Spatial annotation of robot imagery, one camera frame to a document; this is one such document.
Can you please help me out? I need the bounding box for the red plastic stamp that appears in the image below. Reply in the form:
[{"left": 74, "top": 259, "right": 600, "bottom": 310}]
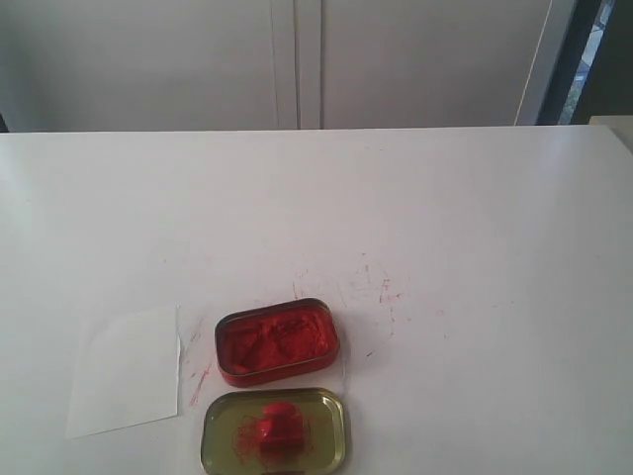
[{"left": 256, "top": 402, "right": 306, "bottom": 453}]

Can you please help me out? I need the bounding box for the white paper sheet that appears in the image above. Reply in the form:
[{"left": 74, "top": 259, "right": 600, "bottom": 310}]
[{"left": 65, "top": 307, "right": 181, "bottom": 439}]

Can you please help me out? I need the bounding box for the white cabinet with doors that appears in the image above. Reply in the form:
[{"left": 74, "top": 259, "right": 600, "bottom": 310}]
[{"left": 1, "top": 1, "right": 575, "bottom": 132}]

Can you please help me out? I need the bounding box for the red ink pad tin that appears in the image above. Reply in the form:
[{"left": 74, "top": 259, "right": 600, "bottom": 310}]
[{"left": 215, "top": 298, "right": 340, "bottom": 388}]

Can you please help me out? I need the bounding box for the gold tin lid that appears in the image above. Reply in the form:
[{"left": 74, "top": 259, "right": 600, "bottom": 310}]
[{"left": 200, "top": 388, "right": 348, "bottom": 474}]

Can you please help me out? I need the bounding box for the beige box at right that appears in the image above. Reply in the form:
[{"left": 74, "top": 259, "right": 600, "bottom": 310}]
[{"left": 589, "top": 115, "right": 633, "bottom": 148}]

